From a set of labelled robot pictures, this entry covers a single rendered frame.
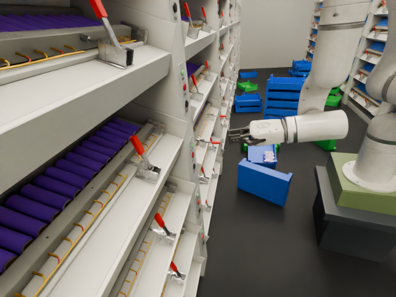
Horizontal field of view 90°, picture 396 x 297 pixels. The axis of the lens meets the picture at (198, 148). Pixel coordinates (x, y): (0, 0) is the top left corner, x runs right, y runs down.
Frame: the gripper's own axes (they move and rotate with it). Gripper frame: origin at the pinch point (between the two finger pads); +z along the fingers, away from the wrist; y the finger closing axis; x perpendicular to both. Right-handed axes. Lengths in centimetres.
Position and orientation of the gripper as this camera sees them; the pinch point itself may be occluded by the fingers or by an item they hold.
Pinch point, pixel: (234, 135)
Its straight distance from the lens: 69.1
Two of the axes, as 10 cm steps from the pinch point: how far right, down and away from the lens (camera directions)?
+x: 2.4, 8.4, 4.9
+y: -2.2, 5.4, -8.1
